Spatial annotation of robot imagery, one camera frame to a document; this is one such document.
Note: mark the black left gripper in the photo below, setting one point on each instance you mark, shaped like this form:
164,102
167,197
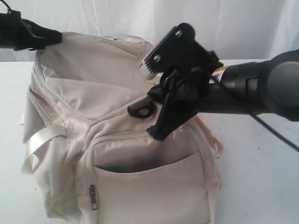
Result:
19,34

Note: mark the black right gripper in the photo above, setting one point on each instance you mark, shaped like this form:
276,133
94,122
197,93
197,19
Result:
180,90

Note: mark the cream fabric duffel bag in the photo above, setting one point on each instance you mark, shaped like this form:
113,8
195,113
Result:
95,164

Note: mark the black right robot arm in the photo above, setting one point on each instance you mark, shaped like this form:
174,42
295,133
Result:
249,88

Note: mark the white backdrop curtain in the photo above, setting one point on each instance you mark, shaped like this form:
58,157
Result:
234,29

